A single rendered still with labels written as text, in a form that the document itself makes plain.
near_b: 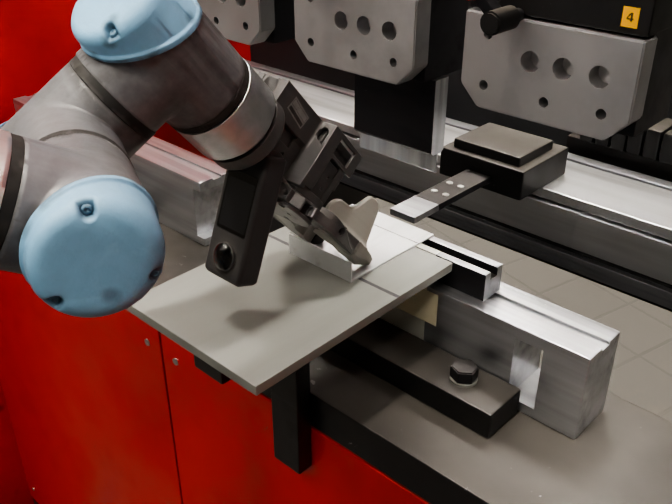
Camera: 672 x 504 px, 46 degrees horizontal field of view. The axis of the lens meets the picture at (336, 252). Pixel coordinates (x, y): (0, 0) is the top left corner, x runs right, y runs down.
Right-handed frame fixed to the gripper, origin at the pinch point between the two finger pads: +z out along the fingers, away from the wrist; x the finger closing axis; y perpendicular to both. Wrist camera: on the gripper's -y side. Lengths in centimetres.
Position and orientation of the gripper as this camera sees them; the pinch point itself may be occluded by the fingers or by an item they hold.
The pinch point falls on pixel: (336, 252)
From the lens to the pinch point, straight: 78.5
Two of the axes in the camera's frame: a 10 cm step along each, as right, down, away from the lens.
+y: 5.1, -8.4, 1.6
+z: 4.4, 4.3, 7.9
